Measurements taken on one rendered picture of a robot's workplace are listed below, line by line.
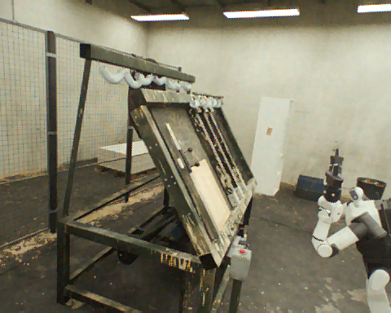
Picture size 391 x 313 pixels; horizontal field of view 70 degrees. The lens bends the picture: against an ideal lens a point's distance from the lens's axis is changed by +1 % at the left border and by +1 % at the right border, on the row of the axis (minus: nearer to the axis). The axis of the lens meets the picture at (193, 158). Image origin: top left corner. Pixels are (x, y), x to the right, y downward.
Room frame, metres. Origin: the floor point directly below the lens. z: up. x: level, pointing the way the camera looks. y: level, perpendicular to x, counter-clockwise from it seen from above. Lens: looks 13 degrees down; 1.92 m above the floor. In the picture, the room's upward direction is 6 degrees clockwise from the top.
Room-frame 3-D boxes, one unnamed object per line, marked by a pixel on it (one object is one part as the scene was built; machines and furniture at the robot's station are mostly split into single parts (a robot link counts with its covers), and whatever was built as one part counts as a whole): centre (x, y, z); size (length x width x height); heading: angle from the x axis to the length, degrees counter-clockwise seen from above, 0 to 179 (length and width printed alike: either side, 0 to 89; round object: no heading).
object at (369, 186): (5.33, -3.54, 0.33); 0.52 x 0.51 x 0.65; 153
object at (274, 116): (6.06, -1.66, 1.03); 0.61 x 0.58 x 2.05; 153
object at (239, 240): (2.13, -0.47, 0.69); 0.50 x 0.14 x 0.24; 162
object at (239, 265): (1.69, -0.39, 0.84); 0.12 x 0.12 x 0.18; 72
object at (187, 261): (2.95, 0.09, 0.41); 2.20 x 1.38 x 0.83; 162
